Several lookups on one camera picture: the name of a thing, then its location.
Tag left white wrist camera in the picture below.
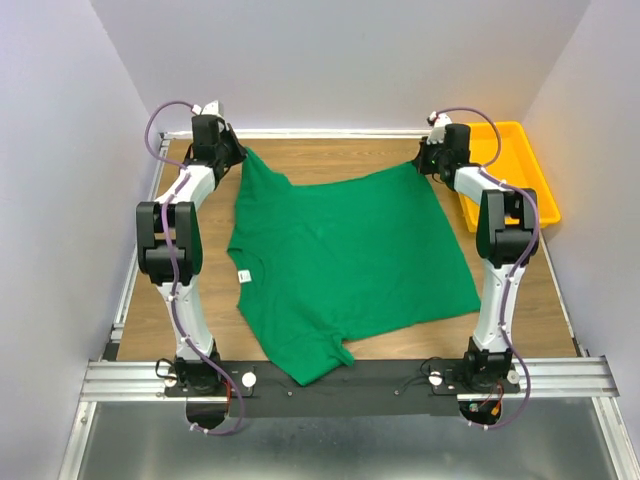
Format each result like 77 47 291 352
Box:
191 100 224 119

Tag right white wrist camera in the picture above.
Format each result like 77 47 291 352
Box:
426 111 452 145

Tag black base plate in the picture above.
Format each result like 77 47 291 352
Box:
155 357 522 430

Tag yellow plastic tray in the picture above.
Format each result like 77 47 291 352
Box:
469 121 561 228

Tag green t shirt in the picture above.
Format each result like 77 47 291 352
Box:
227 153 481 386

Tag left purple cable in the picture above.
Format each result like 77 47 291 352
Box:
143 100 248 437

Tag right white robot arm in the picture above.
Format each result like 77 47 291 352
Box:
413 115 540 392

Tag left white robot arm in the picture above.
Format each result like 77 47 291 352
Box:
136 103 247 396

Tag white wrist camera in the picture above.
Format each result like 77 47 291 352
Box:
426 111 452 145
191 100 224 119

